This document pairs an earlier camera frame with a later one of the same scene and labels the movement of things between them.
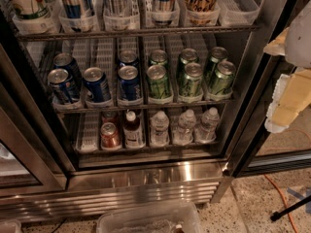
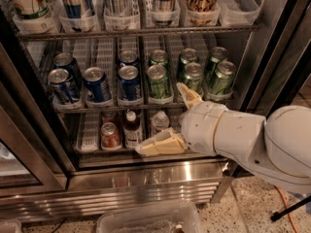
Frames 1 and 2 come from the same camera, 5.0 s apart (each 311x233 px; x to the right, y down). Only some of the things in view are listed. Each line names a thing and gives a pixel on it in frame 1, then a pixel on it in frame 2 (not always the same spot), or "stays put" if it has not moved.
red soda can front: x=109 y=136 stays put
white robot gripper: x=299 y=39 to x=198 y=126
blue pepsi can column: x=96 y=83 stays put
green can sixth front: x=223 y=78 stays put
